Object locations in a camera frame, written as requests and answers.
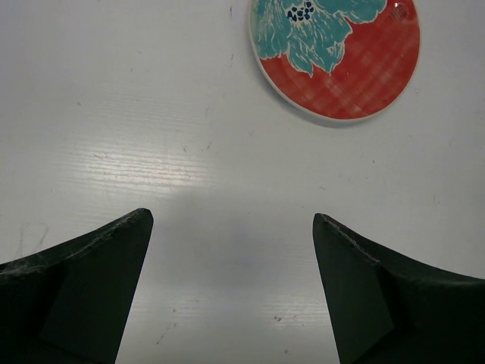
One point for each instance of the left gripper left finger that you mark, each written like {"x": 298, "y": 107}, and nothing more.
{"x": 70, "y": 303}

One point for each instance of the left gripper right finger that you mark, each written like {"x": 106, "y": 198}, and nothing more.
{"x": 388, "y": 308}

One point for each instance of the red plate with teal flower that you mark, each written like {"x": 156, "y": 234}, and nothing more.
{"x": 338, "y": 60}

